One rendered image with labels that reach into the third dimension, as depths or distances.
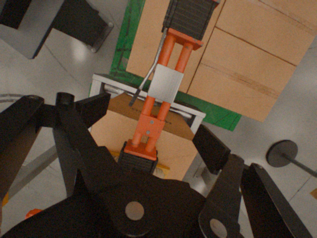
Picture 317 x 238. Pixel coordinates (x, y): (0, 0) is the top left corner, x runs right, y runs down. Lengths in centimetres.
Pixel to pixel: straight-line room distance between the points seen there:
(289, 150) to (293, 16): 160
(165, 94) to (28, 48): 67
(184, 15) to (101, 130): 41
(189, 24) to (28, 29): 68
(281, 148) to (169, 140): 188
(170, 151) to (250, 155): 165
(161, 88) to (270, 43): 90
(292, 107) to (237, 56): 129
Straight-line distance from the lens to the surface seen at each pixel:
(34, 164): 102
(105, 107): 18
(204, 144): 17
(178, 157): 54
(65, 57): 162
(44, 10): 81
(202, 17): 32
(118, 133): 50
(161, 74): 30
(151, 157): 34
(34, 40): 82
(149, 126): 32
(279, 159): 233
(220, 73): 94
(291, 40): 120
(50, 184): 234
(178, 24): 31
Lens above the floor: 139
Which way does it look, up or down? 72 degrees down
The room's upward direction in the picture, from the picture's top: 173 degrees clockwise
